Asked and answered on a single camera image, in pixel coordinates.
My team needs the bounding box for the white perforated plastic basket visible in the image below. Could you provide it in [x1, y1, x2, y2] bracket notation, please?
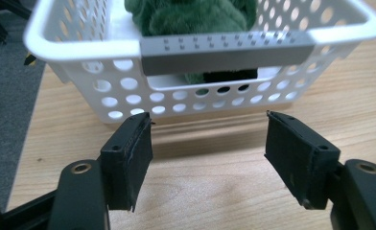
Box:
[22, 0, 376, 125]

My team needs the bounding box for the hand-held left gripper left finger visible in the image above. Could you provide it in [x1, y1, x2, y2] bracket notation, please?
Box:
[48, 111, 154, 230]

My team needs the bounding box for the green plush toy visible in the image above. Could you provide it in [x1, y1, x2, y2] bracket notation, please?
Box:
[124, 0, 259, 85]

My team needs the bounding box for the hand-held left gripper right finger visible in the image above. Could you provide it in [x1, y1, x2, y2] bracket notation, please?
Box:
[264, 110, 376, 230]

